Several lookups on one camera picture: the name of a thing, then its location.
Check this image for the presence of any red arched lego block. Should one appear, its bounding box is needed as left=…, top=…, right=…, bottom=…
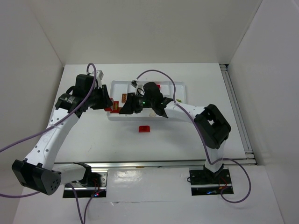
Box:
left=104, top=98, right=114, bottom=112

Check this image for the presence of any orange lego plate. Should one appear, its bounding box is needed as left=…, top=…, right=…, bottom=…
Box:
left=121, top=93, right=128, bottom=104
left=111, top=101, right=120, bottom=113

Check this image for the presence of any white lego plate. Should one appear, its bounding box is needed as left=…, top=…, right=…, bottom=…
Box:
left=149, top=112, right=157, bottom=117

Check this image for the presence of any red curved lego brick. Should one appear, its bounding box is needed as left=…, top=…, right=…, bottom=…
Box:
left=138, top=126, right=150, bottom=133

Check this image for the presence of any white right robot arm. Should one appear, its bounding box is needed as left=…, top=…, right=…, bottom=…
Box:
left=120, top=82, right=231, bottom=176

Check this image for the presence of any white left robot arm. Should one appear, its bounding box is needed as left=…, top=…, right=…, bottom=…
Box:
left=12, top=70, right=113, bottom=195

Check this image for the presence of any white compartment tray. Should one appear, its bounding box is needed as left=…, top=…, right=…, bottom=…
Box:
left=107, top=81, right=186, bottom=121

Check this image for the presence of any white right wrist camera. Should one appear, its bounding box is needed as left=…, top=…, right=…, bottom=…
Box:
left=131, top=80, right=143, bottom=90

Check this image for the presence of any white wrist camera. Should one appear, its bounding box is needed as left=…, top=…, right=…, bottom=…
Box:
left=94, top=70, right=104, bottom=88
left=131, top=80, right=143, bottom=90

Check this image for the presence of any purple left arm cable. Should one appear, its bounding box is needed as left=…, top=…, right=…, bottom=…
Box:
left=0, top=63, right=106, bottom=224

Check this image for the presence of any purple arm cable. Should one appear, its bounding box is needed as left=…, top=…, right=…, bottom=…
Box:
left=135, top=69, right=252, bottom=203
left=0, top=63, right=106, bottom=224

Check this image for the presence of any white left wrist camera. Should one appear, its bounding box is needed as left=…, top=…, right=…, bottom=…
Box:
left=94, top=70, right=104, bottom=88

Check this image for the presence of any aluminium side rail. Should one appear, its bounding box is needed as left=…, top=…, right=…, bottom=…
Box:
left=219, top=64, right=256, bottom=164

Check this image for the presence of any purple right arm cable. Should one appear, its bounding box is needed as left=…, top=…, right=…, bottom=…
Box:
left=135, top=69, right=252, bottom=203

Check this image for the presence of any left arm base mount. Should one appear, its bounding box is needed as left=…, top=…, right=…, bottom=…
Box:
left=70, top=168, right=108, bottom=198

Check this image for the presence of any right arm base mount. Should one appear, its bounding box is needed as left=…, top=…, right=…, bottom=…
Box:
left=187, top=169, right=234, bottom=196

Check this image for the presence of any aluminium front rail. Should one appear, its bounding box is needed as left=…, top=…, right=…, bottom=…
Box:
left=52, top=159, right=208, bottom=170

